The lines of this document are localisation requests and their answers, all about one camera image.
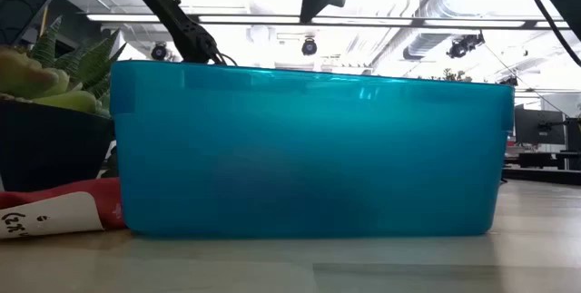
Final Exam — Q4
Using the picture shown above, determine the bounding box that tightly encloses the blue plastic tupperware tub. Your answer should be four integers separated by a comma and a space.
108, 60, 517, 240

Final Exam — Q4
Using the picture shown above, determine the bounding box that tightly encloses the overhead light bar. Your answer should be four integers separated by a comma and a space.
85, 13, 571, 31

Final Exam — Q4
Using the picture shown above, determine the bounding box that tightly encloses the black hanging ceiling device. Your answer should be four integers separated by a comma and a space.
446, 31, 486, 60

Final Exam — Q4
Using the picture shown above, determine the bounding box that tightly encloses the large dark computer monitor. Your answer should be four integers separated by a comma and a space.
514, 108, 566, 145

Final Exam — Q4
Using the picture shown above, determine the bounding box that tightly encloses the dark office desk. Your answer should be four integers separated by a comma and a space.
501, 150, 581, 185

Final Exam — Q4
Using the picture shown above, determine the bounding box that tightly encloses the narrow dark computer monitor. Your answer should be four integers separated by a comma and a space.
565, 117, 581, 153

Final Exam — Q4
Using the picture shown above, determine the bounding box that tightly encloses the red cloth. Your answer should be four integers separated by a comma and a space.
0, 177, 128, 231

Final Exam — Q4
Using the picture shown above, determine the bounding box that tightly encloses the succulent plant in black pot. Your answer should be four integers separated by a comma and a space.
0, 15, 128, 193

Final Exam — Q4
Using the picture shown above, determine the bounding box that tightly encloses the white handwritten paper label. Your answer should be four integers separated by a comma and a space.
0, 191, 105, 241

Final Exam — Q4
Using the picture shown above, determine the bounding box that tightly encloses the black round ceiling camera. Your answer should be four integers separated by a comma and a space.
150, 42, 169, 62
300, 37, 319, 57

